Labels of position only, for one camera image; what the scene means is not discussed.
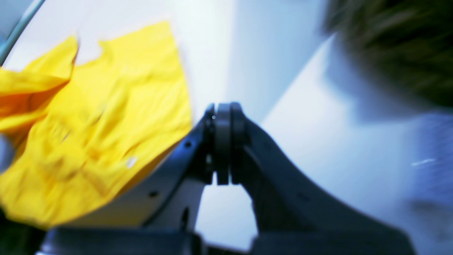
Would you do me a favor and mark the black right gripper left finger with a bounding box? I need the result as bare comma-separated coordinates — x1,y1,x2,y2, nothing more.
37,103,231,255

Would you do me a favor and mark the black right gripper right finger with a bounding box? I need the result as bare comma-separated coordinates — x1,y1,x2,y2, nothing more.
229,103,415,255

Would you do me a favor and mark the yellow t-shirt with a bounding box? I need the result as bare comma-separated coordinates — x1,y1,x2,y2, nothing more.
1,22,193,228

